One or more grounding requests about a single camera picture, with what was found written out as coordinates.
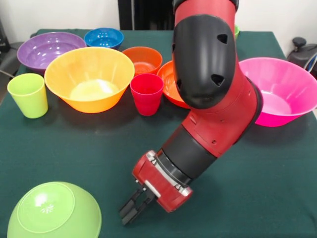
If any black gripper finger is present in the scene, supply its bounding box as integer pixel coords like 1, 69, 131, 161
121, 194, 156, 226
118, 186, 147, 219

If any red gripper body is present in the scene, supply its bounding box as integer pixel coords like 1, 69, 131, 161
132, 150, 194, 213

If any green bowl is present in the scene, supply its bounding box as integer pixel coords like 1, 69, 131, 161
6, 181, 103, 238

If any dark green tablecloth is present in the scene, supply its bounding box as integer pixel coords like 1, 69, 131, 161
0, 29, 317, 238

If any magenta red cup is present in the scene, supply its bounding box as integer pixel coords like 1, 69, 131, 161
129, 73, 164, 117

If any wide orange-red bowl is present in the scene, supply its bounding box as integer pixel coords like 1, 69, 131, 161
157, 60, 191, 109

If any small orange-red bowl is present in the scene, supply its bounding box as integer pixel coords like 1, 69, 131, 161
121, 46, 163, 76

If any large yellow-orange bowl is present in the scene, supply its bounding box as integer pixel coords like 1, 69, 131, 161
44, 46, 135, 114

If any lime yellow cup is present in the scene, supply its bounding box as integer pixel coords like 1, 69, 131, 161
7, 73, 49, 119

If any blue bowl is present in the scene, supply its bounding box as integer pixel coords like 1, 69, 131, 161
83, 27, 124, 50

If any pink bowl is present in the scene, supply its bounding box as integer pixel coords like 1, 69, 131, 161
238, 57, 317, 127

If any purple bowl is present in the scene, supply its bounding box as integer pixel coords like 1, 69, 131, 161
16, 31, 87, 74

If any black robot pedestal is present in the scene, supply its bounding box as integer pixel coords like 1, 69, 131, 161
117, 0, 176, 31

